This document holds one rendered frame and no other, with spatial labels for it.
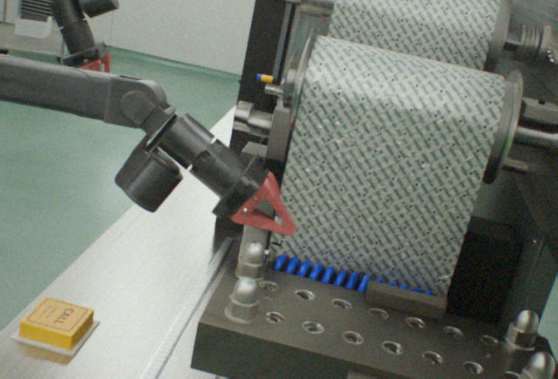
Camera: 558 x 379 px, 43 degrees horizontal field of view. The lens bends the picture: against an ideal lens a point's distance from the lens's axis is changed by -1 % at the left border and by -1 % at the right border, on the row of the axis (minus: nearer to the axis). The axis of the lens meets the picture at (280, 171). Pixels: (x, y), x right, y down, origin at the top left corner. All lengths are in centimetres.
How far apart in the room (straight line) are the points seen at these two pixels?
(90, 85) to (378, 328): 45
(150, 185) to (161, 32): 592
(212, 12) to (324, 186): 579
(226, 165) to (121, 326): 26
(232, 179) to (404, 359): 30
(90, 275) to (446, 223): 52
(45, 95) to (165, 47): 590
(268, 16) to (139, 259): 45
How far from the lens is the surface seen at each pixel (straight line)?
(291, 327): 79
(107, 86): 89
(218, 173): 88
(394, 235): 91
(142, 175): 90
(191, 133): 88
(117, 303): 103
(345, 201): 89
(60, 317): 95
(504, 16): 111
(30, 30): 585
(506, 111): 88
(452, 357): 82
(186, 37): 673
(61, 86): 91
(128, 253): 116
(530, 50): 116
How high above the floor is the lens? 144
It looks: 19 degrees down
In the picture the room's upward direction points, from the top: 12 degrees clockwise
